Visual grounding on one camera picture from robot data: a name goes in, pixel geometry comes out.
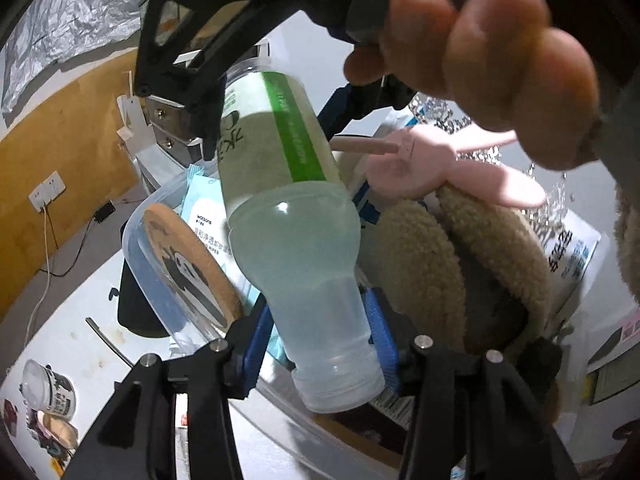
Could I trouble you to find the clear bottle green label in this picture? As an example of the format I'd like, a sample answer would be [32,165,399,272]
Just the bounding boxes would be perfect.
[212,57,388,413]

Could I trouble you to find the thin metal rod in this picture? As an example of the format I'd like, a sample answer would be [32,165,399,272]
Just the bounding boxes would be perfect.
[85,317,136,368]

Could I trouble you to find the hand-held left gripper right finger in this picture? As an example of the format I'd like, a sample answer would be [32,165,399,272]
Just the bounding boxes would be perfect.
[362,287,581,480]

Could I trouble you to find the beige plush earmuffs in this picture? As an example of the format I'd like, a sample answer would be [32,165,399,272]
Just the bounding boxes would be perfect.
[360,185,556,361]

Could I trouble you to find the teal wet wipes pack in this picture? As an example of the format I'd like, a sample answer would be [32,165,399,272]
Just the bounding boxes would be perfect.
[180,165,281,311]

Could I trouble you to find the dark red packet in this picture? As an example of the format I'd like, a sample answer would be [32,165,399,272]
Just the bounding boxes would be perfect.
[1,397,23,433]

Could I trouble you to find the white wall socket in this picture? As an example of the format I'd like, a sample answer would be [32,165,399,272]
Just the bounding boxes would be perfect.
[27,171,67,212]

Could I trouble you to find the white drawer unit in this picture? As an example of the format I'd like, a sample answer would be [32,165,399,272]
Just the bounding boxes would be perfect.
[145,95,221,166]

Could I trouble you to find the person's right hand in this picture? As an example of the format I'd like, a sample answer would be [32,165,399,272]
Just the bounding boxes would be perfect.
[344,0,602,172]

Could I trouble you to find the black box with barcode label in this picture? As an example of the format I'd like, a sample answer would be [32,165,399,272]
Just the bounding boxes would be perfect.
[320,390,416,456]

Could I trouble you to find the clear plastic container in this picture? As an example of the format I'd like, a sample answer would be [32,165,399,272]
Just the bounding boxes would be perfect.
[122,172,416,466]

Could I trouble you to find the silver foil sheet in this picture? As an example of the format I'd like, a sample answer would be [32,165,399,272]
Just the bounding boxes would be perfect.
[0,0,156,116]

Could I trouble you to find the grey box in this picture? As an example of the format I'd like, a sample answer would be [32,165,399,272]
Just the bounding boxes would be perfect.
[135,147,196,196]

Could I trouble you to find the black sun visor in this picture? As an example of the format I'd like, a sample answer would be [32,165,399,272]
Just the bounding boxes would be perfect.
[116,260,173,338]

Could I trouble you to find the cork panda coaster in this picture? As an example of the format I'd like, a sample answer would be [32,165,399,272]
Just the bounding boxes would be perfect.
[142,203,243,328]

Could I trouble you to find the pink rabbit-shaped handheld fan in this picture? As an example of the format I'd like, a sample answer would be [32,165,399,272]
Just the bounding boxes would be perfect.
[330,122,548,208]

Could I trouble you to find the white box with paper tags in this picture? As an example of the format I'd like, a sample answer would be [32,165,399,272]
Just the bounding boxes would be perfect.
[117,72,151,161]

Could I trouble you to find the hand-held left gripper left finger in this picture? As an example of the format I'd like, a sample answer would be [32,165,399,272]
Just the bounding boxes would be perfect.
[62,305,273,480]

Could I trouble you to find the black power adapter with cable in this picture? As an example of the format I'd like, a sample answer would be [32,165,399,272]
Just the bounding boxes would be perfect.
[39,201,117,278]

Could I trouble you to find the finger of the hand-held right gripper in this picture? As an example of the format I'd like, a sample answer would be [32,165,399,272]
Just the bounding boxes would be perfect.
[134,0,311,161]
[317,77,416,128]

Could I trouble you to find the person's right forearm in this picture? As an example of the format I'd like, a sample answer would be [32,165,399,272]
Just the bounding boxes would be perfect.
[612,180,640,306]

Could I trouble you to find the white power cable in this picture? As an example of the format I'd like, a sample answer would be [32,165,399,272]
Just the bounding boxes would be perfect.
[22,205,53,348]

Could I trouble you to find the white panda cup with lid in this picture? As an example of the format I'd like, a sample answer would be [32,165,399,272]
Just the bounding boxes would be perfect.
[20,359,77,417]

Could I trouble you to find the white pouch blue print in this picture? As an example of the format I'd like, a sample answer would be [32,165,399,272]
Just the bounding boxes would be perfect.
[530,207,618,321]

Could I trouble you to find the printed paper sheets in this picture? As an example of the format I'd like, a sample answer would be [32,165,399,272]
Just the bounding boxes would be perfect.
[587,305,640,406]

